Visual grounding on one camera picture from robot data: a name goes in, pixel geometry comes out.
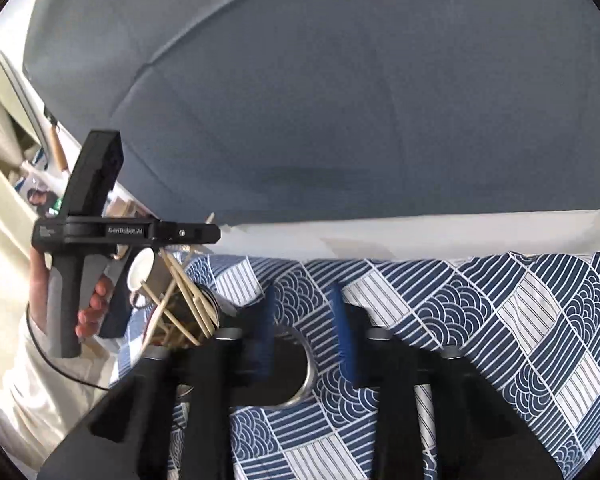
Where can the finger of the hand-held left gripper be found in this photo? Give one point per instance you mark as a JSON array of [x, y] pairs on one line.
[[190, 233]]

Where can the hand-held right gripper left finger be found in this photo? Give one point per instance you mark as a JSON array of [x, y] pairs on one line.
[[264, 332]]

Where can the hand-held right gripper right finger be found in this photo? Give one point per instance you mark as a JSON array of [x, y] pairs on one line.
[[346, 332]]

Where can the black cylindrical utensil cup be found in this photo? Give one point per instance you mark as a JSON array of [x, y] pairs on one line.
[[290, 360]]

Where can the pile of wooden chopsticks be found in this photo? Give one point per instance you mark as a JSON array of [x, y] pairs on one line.
[[192, 300]]

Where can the person's left forearm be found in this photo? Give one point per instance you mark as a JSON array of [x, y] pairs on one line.
[[25, 400]]

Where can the person's left hand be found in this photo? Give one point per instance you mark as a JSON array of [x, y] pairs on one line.
[[97, 305]]

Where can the photo print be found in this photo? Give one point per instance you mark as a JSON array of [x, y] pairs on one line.
[[41, 200]]

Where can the beige mug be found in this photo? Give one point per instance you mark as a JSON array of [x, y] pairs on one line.
[[140, 267]]

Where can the wooden hairbrush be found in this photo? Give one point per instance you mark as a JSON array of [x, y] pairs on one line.
[[57, 145]]

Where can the blue patterned tablecloth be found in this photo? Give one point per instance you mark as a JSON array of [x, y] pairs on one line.
[[455, 310]]

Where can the grey padded headboard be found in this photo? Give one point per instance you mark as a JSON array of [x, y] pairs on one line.
[[330, 85]]

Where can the round wall mirror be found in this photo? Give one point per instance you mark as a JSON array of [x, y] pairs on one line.
[[15, 90]]

